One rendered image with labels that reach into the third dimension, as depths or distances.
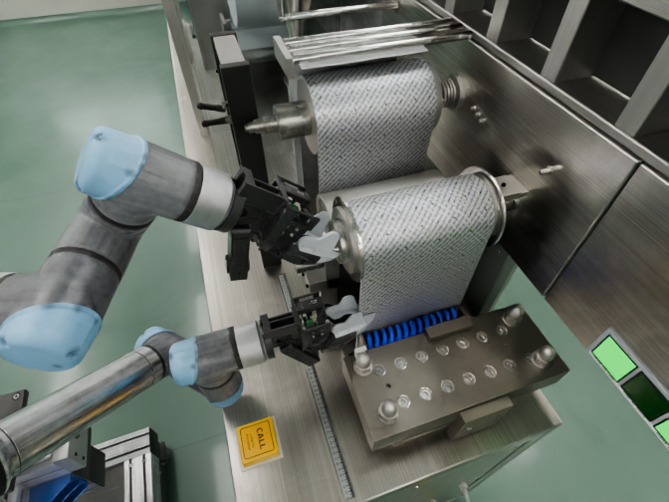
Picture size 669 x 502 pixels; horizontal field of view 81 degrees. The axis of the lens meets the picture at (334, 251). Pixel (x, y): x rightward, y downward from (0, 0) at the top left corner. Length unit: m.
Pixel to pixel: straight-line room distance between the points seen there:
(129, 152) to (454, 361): 0.64
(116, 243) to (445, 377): 0.59
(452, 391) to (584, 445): 1.32
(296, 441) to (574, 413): 1.47
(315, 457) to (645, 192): 0.69
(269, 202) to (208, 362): 0.30
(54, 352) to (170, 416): 1.52
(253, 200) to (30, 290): 0.24
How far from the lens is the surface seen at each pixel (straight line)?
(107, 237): 0.51
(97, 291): 0.48
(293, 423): 0.88
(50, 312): 0.46
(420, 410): 0.76
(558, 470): 1.98
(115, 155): 0.45
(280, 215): 0.51
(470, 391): 0.80
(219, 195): 0.48
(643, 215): 0.64
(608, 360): 0.75
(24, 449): 0.70
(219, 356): 0.69
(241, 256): 0.56
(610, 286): 0.70
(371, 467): 0.86
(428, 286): 0.76
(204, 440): 1.88
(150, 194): 0.46
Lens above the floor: 1.74
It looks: 49 degrees down
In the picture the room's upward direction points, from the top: straight up
